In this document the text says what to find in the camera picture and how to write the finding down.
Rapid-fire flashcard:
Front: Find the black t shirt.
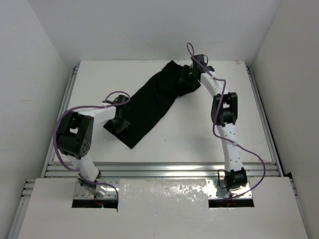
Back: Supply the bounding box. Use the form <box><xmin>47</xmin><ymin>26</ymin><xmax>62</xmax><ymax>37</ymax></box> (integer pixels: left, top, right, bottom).
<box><xmin>103</xmin><ymin>61</ymin><xmax>200</xmax><ymax>149</ymax></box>

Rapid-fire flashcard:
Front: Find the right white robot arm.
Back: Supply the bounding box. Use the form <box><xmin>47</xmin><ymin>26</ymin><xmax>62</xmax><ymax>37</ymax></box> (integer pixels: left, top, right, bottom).
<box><xmin>179</xmin><ymin>65</ymin><xmax>248</xmax><ymax>191</ymax></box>

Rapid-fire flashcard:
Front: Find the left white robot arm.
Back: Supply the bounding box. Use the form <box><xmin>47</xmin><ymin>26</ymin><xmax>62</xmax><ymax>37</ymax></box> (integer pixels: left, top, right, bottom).
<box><xmin>53</xmin><ymin>91</ymin><xmax>130</xmax><ymax>198</ymax></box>

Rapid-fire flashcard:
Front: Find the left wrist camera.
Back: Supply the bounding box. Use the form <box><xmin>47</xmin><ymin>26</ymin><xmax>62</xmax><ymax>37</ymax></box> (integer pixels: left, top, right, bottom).
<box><xmin>102</xmin><ymin>95</ymin><xmax>130</xmax><ymax>106</ymax></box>

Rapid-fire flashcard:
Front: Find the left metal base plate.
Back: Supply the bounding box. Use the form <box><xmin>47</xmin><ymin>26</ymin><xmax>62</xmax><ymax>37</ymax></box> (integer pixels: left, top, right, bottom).
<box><xmin>73</xmin><ymin>180</ymin><xmax>119</xmax><ymax>200</ymax></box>

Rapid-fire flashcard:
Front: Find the metal base plate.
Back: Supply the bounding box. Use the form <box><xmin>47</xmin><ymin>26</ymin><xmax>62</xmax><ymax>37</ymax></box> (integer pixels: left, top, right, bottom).
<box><xmin>205</xmin><ymin>177</ymin><xmax>253</xmax><ymax>201</ymax></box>
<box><xmin>73</xmin><ymin>180</ymin><xmax>119</xmax><ymax>200</ymax></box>

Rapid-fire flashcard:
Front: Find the aluminium rail frame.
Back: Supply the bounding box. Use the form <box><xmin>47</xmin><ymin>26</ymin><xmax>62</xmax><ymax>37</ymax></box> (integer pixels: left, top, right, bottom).
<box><xmin>9</xmin><ymin>61</ymin><xmax>295</xmax><ymax>239</ymax></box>

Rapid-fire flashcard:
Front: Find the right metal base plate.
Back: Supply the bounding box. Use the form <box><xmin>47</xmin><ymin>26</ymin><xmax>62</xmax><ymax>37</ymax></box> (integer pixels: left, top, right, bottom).
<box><xmin>205</xmin><ymin>177</ymin><xmax>253</xmax><ymax>201</ymax></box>

